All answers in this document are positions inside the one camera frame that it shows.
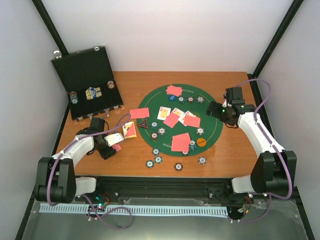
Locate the face-up card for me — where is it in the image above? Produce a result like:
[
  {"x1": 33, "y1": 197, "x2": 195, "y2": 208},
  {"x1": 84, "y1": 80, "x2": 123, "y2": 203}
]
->
[
  {"x1": 172, "y1": 108, "x2": 185, "y2": 120},
  {"x1": 178, "y1": 111, "x2": 196, "y2": 124}
]

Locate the blue white chip mat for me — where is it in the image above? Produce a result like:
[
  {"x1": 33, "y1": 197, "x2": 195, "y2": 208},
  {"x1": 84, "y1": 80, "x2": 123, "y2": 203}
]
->
[
  {"x1": 196, "y1": 127, "x2": 204, "y2": 136},
  {"x1": 158, "y1": 127, "x2": 166, "y2": 135}
]

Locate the orange big blind button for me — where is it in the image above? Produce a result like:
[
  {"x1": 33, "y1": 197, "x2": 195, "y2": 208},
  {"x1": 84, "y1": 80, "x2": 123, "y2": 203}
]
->
[{"x1": 196, "y1": 137, "x2": 207, "y2": 147}]

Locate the blue small blind button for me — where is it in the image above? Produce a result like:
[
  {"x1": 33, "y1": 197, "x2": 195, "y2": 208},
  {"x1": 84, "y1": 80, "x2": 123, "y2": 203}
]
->
[{"x1": 168, "y1": 94, "x2": 177, "y2": 102}]

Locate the dealt pink card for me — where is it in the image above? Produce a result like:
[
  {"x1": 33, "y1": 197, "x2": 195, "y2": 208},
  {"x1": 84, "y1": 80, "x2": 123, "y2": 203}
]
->
[{"x1": 129, "y1": 107, "x2": 150, "y2": 119}]

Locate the green blue chip stack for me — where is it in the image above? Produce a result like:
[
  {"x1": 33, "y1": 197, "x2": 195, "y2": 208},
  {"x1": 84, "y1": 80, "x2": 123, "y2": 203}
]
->
[{"x1": 145, "y1": 160, "x2": 155, "y2": 168}]

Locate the blue white chip stack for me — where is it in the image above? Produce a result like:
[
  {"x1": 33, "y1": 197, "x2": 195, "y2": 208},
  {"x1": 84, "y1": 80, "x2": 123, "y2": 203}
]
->
[{"x1": 198, "y1": 156, "x2": 207, "y2": 165}]

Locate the pink-backed card deck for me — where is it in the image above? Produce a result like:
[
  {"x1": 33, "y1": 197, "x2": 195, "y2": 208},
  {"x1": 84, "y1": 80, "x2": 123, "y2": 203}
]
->
[{"x1": 112, "y1": 143, "x2": 122, "y2": 152}]

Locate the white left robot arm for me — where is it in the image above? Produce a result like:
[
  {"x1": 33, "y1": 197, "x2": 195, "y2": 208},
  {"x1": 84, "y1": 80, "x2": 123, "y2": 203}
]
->
[{"x1": 33, "y1": 117, "x2": 116, "y2": 206}]

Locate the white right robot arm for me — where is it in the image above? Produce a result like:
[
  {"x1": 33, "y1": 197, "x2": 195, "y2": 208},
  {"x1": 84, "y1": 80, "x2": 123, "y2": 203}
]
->
[{"x1": 206, "y1": 101, "x2": 297, "y2": 200}]

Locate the gold card box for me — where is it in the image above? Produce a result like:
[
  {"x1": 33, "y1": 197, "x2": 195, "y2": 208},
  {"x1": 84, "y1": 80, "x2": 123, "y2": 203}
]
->
[{"x1": 122, "y1": 121, "x2": 137, "y2": 140}]

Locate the green round poker mat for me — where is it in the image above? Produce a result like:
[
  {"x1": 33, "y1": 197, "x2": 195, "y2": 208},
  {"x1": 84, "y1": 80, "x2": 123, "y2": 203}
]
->
[{"x1": 139, "y1": 84, "x2": 224, "y2": 160}]

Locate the triangular all in marker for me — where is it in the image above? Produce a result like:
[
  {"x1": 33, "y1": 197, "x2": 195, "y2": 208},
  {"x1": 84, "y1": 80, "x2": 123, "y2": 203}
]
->
[{"x1": 137, "y1": 119, "x2": 149, "y2": 129}]

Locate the boxed card deck in case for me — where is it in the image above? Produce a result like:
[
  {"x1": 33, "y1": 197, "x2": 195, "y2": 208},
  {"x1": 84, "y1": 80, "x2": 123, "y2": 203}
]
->
[{"x1": 85, "y1": 87, "x2": 102, "y2": 100}]

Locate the chip stack in case left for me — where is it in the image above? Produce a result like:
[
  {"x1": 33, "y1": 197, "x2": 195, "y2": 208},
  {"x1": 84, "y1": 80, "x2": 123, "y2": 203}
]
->
[{"x1": 69, "y1": 91, "x2": 79, "y2": 105}]

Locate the orange chip stack in case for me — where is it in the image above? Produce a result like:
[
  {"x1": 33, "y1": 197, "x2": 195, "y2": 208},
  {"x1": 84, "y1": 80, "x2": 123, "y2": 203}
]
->
[{"x1": 107, "y1": 80, "x2": 115, "y2": 89}]

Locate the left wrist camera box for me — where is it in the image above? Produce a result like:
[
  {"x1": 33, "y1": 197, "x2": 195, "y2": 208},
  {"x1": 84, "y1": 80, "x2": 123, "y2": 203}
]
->
[{"x1": 104, "y1": 132, "x2": 125, "y2": 147}]

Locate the white slotted cable duct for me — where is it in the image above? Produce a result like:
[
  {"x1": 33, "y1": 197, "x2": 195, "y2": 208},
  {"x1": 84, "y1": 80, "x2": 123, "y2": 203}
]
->
[{"x1": 39, "y1": 203, "x2": 228, "y2": 218}]

